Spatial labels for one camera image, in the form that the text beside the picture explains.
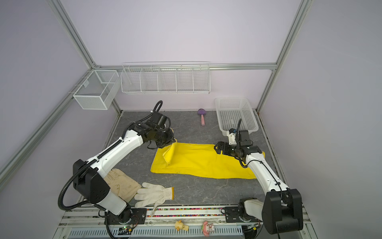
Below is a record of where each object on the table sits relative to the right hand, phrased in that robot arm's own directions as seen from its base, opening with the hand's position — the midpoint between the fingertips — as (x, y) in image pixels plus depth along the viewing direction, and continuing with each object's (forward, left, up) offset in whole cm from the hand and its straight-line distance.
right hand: (221, 147), depth 86 cm
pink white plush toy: (-38, +10, -8) cm, 40 cm away
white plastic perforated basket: (+41, -13, -11) cm, 44 cm away
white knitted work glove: (-22, +40, -13) cm, 47 cm away
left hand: (0, +25, +8) cm, 26 cm away
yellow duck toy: (-37, +23, -8) cm, 44 cm away
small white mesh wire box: (+35, +80, +14) cm, 88 cm away
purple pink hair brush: (+40, +9, -12) cm, 42 cm away
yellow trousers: (-2, +13, -12) cm, 17 cm away
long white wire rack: (+44, +35, +18) cm, 59 cm away
